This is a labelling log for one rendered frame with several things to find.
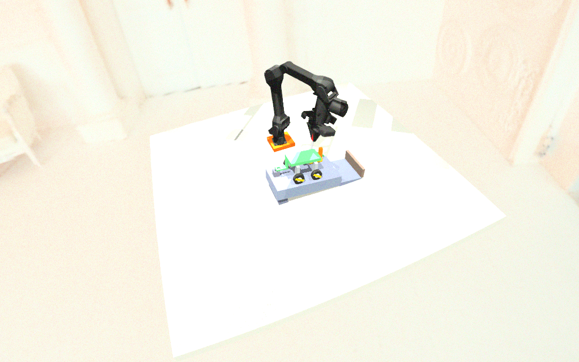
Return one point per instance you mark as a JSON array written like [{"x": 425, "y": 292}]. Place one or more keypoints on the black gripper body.
[{"x": 318, "y": 117}]

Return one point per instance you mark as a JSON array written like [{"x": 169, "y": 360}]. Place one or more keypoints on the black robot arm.
[{"x": 321, "y": 85}]

